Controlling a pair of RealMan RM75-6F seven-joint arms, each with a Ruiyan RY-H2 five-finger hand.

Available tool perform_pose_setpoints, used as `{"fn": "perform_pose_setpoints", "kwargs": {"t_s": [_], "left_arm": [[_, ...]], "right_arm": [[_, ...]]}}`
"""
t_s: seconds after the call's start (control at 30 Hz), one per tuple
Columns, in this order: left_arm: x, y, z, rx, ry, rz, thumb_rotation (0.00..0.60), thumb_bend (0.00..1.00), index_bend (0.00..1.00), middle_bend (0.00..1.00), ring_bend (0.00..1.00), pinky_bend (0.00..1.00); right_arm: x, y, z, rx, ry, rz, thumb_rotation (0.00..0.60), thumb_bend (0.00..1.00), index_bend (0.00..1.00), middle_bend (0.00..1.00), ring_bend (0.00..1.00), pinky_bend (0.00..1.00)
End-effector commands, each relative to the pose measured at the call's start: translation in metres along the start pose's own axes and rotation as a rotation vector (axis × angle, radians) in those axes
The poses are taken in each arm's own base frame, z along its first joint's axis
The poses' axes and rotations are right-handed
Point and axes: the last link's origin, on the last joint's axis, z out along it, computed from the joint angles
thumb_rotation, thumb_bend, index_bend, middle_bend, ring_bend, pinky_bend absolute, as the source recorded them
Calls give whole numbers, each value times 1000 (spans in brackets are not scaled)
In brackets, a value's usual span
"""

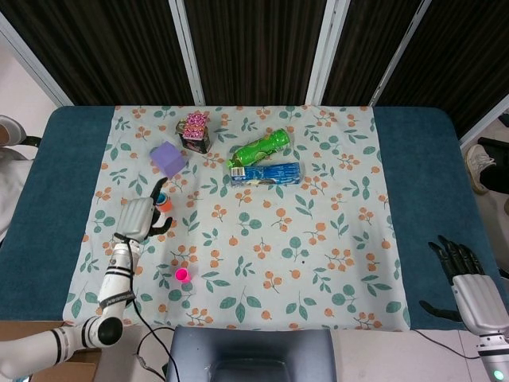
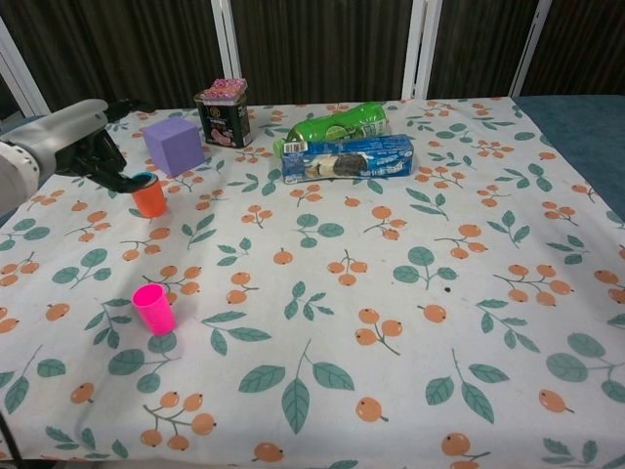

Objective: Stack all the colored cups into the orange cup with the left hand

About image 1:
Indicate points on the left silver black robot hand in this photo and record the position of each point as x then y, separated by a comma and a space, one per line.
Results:
135, 219

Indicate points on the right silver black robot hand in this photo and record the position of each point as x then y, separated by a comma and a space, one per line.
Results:
477, 298

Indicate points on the light blue plastic cup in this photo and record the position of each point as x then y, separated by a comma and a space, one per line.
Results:
161, 197

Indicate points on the pink plastic cup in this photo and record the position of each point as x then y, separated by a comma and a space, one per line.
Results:
182, 275

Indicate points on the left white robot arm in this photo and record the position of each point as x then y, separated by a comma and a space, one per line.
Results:
117, 278

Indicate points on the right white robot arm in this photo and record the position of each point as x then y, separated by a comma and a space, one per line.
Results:
495, 358

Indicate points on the orange plastic cup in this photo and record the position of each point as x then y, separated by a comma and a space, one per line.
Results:
166, 206

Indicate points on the purple foam cube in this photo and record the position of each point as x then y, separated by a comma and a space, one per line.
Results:
167, 159

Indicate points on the teal table cover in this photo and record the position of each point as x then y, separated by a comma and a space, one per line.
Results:
59, 179

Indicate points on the dark luncheon meat tin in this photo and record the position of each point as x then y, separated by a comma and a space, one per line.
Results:
199, 145

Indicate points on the pink patterned small pack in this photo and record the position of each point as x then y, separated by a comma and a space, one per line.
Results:
195, 127

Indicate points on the dark trouser leg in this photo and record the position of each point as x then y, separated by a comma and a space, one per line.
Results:
499, 171

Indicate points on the white sneaker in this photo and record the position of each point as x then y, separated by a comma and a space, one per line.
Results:
477, 167

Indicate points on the person in white clothing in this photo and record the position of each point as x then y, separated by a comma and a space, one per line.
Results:
10, 179

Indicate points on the green plastic bottle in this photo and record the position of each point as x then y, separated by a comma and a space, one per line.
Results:
258, 149

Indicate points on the blue cookie package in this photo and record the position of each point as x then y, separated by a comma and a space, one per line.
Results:
270, 174

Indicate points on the floral fruit print tablecloth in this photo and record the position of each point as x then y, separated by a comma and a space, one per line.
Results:
278, 238

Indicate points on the dark slatted divider panel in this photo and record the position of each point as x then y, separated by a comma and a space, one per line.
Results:
99, 47
254, 47
457, 59
366, 51

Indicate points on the grey robot torso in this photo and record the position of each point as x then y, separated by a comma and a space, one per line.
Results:
250, 350

